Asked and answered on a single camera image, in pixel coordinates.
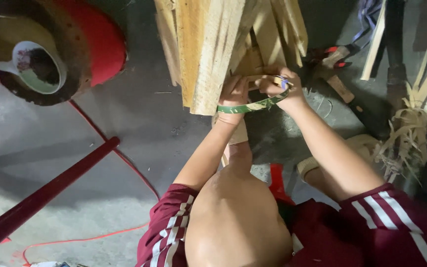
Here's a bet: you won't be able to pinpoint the bundle of split bamboo slats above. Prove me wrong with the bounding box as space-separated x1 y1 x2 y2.
153 0 309 116

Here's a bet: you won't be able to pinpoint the person's left hand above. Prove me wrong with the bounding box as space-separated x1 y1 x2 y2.
218 76 250 124

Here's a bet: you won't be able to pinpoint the blue white cloth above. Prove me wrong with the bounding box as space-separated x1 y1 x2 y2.
351 0 384 43

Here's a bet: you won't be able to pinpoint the person's right hand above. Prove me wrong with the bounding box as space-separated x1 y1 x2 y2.
256 66 307 112

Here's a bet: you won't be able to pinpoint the red-handled pliers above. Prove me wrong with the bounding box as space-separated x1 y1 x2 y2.
308 44 353 71

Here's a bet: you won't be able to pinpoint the beige sandal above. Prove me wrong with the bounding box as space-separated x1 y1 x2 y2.
297 134 381 182

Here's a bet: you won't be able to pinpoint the pile of bamboo shavings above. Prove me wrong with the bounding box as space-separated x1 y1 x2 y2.
371 55 427 184

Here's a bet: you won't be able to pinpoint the green bamboo strip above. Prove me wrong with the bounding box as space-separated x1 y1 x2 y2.
217 75 291 114

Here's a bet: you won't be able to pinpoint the round red rusty drum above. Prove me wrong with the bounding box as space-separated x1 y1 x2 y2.
0 0 128 107

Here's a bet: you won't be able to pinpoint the wooden-handled machete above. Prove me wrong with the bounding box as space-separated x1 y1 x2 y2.
315 68 392 139

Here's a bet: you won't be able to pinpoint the maroon white-striped shirt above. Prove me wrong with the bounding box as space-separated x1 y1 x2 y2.
135 181 427 267

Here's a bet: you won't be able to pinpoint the red plastic stool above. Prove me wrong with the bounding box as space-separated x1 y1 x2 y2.
268 163 296 207

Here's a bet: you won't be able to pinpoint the red cable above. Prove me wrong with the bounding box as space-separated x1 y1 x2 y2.
22 99 161 266

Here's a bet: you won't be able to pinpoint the dark red pole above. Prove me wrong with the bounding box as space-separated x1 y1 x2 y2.
0 136 121 261

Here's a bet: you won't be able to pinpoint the pale bamboo slat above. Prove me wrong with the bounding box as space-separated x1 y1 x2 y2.
360 0 387 81

